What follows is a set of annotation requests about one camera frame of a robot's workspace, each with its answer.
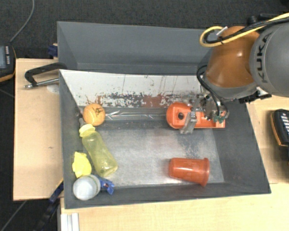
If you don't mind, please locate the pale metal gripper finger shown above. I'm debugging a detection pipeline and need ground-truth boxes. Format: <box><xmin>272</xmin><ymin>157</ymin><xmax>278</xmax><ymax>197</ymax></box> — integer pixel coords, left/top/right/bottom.
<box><xmin>180</xmin><ymin>112</ymin><xmax>193</xmax><ymax>135</ymax></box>
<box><xmin>187</xmin><ymin>112</ymin><xmax>198</xmax><ymax>134</ymax></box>

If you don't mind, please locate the orange plastic block with hole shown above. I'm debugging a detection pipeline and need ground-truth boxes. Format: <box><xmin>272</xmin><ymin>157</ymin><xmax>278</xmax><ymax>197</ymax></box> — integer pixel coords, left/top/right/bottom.
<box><xmin>166</xmin><ymin>102</ymin><xmax>226</xmax><ymax>130</ymax></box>

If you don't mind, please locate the red-orange plastic cup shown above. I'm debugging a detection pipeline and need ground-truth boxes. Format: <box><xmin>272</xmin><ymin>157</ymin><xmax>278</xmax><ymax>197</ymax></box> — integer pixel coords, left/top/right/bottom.
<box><xmin>168</xmin><ymin>157</ymin><xmax>210</xmax><ymax>188</ymax></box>

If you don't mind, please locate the grey metal bin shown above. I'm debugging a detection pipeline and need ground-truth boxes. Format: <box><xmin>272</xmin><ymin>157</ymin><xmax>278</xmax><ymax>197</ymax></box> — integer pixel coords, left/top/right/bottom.
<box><xmin>56</xmin><ymin>21</ymin><xmax>272</xmax><ymax>210</ymax></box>

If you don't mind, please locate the yellow clear plastic bottle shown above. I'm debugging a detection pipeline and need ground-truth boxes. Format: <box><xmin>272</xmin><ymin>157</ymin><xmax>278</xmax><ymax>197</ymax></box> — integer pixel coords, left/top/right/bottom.
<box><xmin>79</xmin><ymin>124</ymin><xmax>118</xmax><ymax>178</ymax></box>

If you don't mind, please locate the orange ball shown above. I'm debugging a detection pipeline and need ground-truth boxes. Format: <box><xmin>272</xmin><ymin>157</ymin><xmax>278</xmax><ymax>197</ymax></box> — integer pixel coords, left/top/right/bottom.
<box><xmin>82</xmin><ymin>103</ymin><xmax>106</xmax><ymax>127</ymax></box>

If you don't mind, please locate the yellow crumpled plastic piece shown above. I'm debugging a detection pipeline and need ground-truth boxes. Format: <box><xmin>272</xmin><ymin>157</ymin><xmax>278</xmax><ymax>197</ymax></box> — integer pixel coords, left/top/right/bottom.
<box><xmin>71</xmin><ymin>151</ymin><xmax>92</xmax><ymax>179</ymax></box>

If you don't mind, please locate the white spray bottle blue trigger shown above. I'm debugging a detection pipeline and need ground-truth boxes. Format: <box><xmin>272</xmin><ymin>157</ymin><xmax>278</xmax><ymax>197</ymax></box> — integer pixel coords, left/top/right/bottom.
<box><xmin>72</xmin><ymin>174</ymin><xmax>115</xmax><ymax>201</ymax></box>

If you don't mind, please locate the pale wood board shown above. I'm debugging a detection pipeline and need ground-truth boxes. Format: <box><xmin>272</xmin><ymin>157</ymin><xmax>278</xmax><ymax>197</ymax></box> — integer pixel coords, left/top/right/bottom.
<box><xmin>13</xmin><ymin>58</ymin><xmax>64</xmax><ymax>201</ymax></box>

